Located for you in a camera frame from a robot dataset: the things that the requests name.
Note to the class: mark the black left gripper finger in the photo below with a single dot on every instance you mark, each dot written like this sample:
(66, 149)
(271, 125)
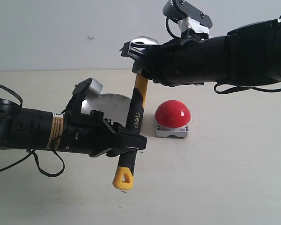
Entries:
(117, 127)
(123, 143)

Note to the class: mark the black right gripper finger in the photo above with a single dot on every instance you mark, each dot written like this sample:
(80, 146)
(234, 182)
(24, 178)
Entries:
(144, 68)
(139, 52)

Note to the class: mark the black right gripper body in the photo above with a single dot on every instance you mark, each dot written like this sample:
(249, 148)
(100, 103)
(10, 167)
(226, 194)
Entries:
(188, 62)

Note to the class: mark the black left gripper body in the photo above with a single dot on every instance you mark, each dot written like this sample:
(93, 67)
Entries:
(87, 134)

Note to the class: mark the yellow black claw hammer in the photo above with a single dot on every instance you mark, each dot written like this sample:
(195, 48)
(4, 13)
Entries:
(124, 176)

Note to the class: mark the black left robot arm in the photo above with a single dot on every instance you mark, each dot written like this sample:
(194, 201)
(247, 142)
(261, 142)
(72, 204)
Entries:
(24, 128)

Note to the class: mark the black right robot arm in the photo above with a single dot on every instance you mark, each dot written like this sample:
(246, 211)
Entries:
(249, 56)

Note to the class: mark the red dome push button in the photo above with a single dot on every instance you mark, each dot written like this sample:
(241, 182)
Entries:
(172, 118)

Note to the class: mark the round stainless steel plate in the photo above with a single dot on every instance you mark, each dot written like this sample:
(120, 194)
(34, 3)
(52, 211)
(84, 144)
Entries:
(114, 106)

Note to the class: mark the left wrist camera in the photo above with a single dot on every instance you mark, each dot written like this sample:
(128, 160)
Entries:
(86, 89)

